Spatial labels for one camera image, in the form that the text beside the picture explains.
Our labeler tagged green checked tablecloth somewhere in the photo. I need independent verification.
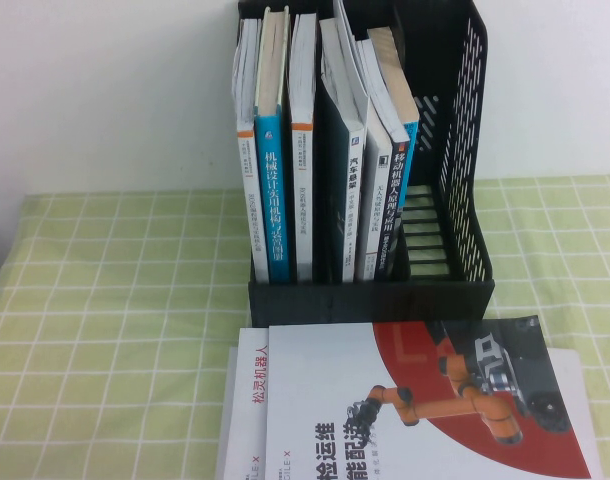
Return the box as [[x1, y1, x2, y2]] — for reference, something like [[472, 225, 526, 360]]
[[0, 174, 610, 480]]

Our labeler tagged white spine book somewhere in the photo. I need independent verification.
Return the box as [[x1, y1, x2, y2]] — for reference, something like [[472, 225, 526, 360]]
[[354, 39, 394, 281]]

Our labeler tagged black plastic book holder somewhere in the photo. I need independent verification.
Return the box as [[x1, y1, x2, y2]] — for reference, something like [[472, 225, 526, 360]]
[[237, 0, 496, 326]]

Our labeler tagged blue spine book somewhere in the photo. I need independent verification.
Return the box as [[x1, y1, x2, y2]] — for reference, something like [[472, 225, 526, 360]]
[[253, 5, 292, 282]]

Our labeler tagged thin white orange-band book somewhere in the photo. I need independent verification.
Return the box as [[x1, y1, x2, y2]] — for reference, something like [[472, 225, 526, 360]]
[[229, 18, 270, 284]]

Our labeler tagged thick white orange-band book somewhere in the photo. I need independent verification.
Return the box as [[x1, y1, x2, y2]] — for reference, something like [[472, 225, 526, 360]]
[[288, 13, 319, 282]]

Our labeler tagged black spine blue-cover book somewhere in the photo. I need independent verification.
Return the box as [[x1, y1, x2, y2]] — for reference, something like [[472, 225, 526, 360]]
[[367, 27, 421, 281]]

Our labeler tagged plain white brochure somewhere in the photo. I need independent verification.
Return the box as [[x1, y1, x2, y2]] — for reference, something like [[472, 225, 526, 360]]
[[215, 347, 239, 480]]

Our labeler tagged white red-title Agilex brochure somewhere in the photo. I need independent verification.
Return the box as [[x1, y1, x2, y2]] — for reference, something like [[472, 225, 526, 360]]
[[224, 327, 271, 480]]

